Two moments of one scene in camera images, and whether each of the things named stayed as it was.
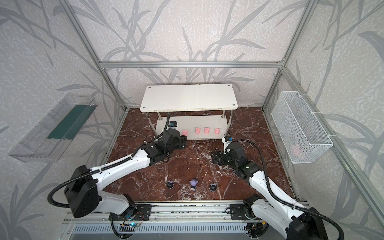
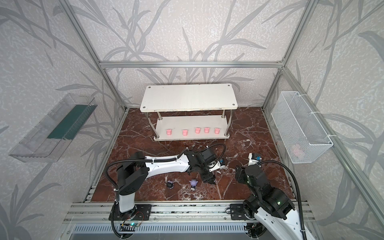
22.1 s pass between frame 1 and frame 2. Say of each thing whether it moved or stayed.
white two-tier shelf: stayed
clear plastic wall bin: stayed
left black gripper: moved
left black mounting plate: stayed
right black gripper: moved
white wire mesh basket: stayed
